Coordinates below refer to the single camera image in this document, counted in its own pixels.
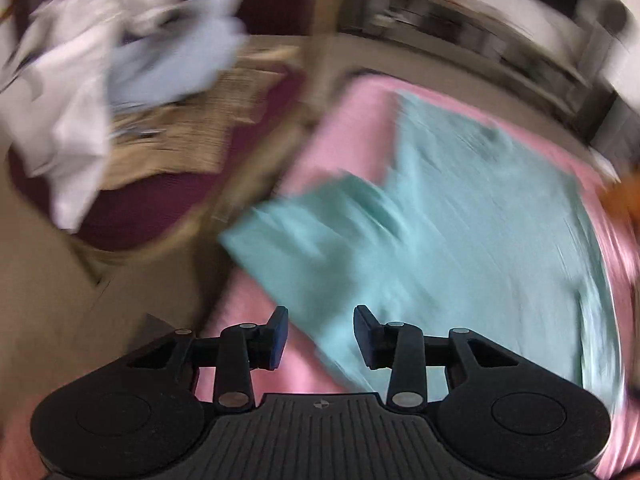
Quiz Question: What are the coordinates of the light blue garment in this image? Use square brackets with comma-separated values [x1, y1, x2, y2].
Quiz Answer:
[107, 0, 248, 111]

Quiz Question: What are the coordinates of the off-white jacket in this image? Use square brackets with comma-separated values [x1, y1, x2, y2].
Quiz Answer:
[0, 0, 186, 233]

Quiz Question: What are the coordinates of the maroon banquet chair gold frame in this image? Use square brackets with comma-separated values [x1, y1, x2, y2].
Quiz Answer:
[5, 0, 351, 281]

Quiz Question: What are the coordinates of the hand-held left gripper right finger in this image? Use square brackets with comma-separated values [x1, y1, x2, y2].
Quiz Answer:
[353, 305, 518, 413]

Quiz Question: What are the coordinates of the white tv stand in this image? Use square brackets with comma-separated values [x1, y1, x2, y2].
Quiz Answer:
[350, 0, 616, 111]

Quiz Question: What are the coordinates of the teal t-shirt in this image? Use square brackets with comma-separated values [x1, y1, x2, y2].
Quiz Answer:
[220, 91, 626, 401]

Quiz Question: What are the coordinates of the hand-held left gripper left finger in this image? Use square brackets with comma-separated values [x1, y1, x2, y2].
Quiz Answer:
[127, 306, 290, 413]

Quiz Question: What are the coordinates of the yellow orange plush toy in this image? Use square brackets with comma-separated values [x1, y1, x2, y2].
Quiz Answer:
[600, 170, 640, 221]

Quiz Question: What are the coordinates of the beige knit sweater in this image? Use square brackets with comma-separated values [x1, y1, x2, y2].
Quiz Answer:
[100, 45, 301, 191]

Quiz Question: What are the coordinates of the pink printed blanket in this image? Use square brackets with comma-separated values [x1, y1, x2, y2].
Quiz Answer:
[192, 72, 640, 480]

